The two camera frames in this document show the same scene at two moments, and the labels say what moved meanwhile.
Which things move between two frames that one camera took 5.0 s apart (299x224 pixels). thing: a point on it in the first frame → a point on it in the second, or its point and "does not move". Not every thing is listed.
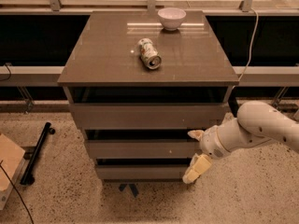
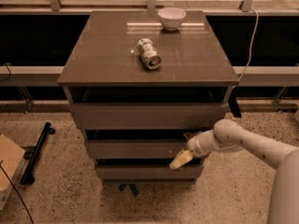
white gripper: x=210 y=144 → x=194 y=147
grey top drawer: x=148 y=116 does not move
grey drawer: x=142 y=148 does not move
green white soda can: x=149 y=53 does not move
